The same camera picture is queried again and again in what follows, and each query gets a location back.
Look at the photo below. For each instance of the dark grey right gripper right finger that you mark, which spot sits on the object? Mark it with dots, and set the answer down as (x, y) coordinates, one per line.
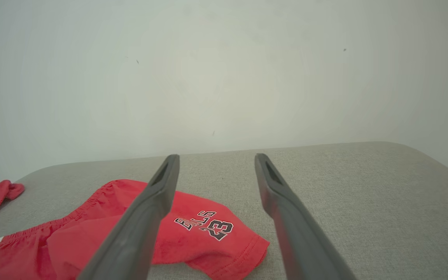
(298, 233)

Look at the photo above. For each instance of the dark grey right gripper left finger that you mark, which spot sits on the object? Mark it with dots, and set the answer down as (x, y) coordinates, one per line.
(138, 233)

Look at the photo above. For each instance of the red basketball shorts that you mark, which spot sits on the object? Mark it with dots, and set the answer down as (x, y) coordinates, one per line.
(72, 241)

